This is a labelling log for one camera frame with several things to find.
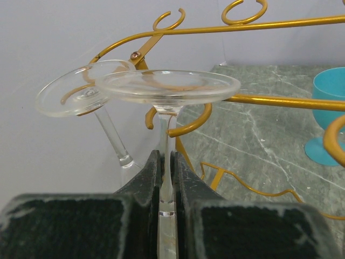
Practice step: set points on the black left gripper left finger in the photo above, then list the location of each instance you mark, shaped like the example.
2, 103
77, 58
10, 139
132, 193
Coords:
109, 225

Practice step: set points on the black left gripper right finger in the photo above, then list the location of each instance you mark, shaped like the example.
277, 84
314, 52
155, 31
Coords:
210, 226

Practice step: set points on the clear wine glass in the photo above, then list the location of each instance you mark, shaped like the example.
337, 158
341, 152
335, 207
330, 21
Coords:
75, 93
168, 92

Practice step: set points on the gold wire glass rack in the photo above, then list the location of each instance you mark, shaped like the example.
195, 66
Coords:
137, 59

